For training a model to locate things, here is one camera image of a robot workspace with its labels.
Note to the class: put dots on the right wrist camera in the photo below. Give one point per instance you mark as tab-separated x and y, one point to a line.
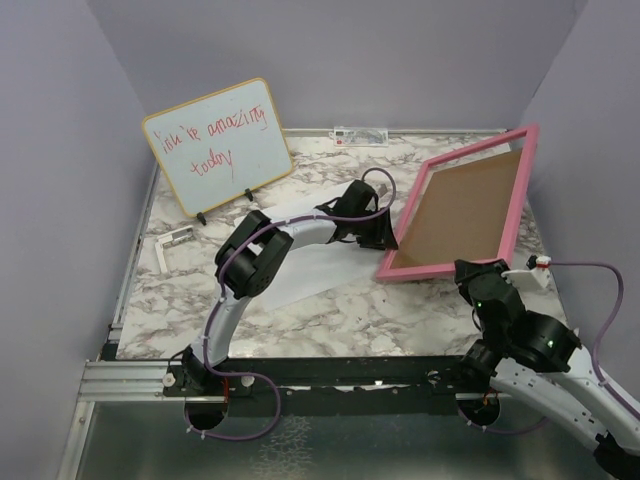
535	276

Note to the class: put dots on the metal angle bracket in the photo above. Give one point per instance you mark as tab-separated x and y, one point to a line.
168	240

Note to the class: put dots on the small whiteboard with red writing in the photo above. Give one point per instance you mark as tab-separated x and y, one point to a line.
215	148

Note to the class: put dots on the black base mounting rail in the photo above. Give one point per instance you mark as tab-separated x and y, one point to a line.
339	386

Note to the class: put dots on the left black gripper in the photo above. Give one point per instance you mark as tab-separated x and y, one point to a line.
381	237

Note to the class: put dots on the white photo paper sheet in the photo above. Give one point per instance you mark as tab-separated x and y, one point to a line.
315	269

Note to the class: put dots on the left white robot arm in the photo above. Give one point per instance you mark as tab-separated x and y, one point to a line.
249	260

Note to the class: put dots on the aluminium front rail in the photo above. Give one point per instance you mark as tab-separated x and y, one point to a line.
118	381

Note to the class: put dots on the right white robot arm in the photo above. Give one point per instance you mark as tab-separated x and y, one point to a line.
538	360

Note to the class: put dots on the brown cardboard backing board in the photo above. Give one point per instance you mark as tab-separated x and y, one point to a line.
464	213

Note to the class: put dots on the white label strip at wall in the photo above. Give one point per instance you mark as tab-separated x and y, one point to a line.
360	136

